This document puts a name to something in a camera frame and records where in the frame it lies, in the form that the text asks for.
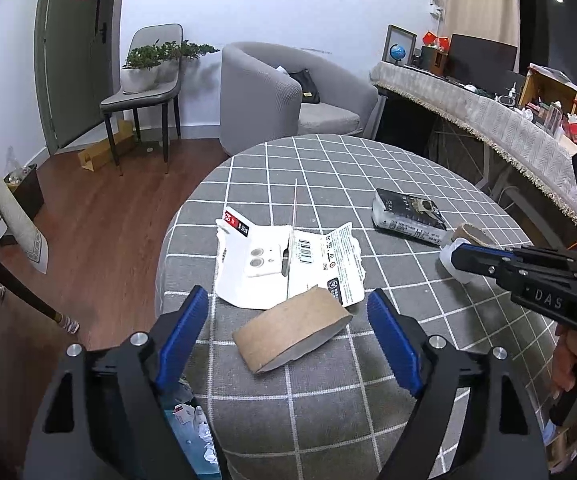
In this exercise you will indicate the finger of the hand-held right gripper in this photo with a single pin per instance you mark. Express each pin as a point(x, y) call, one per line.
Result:
point(543, 255)
point(478, 260)

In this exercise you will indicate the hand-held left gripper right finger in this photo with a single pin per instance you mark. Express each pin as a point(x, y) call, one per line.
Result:
point(396, 345)

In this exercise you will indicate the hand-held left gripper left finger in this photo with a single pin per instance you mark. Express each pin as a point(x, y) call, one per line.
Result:
point(183, 345)

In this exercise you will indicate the white roll with cardboard core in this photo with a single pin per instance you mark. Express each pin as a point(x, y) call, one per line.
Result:
point(456, 270)

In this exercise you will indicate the red and white carton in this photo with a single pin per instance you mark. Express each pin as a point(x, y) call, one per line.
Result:
point(183, 412)

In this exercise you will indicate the black packet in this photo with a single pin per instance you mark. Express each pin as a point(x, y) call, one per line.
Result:
point(403, 210)

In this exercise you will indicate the white blister card red label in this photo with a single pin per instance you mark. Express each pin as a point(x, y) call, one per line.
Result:
point(248, 280)

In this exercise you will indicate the wide cardboard tape core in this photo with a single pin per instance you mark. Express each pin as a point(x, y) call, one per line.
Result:
point(288, 325)

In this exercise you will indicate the blue-grey trash bin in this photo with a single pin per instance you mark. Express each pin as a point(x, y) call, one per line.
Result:
point(191, 455)

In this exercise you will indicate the thin stick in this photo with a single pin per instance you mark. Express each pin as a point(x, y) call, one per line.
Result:
point(294, 205)

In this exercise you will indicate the person's right hand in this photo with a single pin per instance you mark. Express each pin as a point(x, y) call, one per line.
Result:
point(568, 352)

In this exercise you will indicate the long counter, patterned cloth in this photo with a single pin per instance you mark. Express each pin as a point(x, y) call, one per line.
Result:
point(493, 120)

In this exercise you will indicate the dark wooden table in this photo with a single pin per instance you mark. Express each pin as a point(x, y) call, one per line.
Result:
point(28, 300)

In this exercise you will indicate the wooden desk organiser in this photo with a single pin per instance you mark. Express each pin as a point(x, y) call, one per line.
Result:
point(543, 85)

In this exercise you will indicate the round table, grey checked cloth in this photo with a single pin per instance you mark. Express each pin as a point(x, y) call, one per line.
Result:
point(328, 175)

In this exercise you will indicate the white computer mouse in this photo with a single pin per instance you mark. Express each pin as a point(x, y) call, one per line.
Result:
point(469, 87)

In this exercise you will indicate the black monitor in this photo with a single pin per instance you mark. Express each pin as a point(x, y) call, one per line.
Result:
point(483, 62)

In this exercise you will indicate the brown wooden box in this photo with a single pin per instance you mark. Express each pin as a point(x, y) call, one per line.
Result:
point(436, 60)

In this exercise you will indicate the flat cardboard box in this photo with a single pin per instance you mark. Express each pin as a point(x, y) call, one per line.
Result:
point(98, 152)

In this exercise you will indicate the black floor basket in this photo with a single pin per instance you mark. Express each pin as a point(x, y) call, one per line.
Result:
point(28, 195)

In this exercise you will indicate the small blue globe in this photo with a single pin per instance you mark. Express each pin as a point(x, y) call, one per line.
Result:
point(397, 51)

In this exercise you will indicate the small red flags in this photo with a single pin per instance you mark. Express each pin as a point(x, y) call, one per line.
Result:
point(431, 39)

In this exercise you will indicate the framed picture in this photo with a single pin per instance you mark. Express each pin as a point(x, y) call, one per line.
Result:
point(401, 37)

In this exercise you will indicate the black handbag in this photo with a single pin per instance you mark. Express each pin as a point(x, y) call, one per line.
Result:
point(306, 87)

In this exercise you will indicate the grey armchair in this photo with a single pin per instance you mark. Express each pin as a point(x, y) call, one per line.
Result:
point(258, 105)

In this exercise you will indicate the beige curtain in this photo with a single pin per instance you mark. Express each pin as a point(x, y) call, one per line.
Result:
point(478, 0)

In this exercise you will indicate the potted plant in white pot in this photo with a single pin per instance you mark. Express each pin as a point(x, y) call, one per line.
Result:
point(138, 80)

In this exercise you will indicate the white tissue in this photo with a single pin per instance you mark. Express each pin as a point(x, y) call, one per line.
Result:
point(282, 70)

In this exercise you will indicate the small potted bonsai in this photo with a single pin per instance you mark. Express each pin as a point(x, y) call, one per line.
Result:
point(193, 50)

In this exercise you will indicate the grey dining chair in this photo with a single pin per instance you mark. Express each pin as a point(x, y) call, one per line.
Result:
point(153, 40)

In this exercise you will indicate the grey-green door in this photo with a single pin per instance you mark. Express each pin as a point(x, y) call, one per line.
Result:
point(68, 60)

